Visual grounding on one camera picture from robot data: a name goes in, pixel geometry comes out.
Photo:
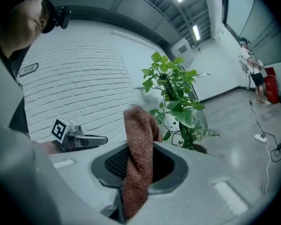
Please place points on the wall vent grille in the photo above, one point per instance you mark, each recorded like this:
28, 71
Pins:
182, 49

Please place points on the person's head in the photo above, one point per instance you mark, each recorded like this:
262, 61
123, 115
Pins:
23, 27

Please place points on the red box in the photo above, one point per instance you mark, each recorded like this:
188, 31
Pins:
271, 85

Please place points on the brown cleaning cloth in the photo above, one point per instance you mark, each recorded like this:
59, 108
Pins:
138, 149

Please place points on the person's left forearm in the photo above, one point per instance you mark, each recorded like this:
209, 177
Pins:
50, 147

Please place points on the green potted plant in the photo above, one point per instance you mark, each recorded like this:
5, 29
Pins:
185, 116

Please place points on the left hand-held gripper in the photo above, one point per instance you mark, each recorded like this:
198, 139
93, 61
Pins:
68, 135

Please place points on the dark wall number plate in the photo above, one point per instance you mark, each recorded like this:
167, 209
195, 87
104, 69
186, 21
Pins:
28, 69

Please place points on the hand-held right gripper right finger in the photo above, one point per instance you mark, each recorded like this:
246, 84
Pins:
201, 196

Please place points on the white power strip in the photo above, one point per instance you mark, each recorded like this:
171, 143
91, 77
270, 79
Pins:
260, 137

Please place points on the black head-worn camera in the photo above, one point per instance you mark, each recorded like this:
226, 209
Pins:
64, 17

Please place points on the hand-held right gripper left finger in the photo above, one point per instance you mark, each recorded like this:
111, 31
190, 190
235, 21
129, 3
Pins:
79, 172

